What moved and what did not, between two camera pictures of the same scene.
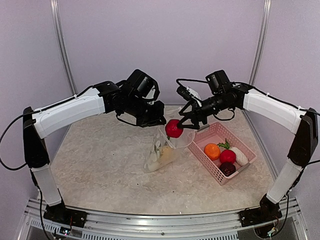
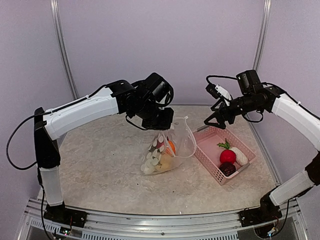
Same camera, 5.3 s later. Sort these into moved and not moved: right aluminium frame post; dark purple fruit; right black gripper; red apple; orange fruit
Moved: red apple; orange fruit; right black gripper
Not moved: right aluminium frame post; dark purple fruit
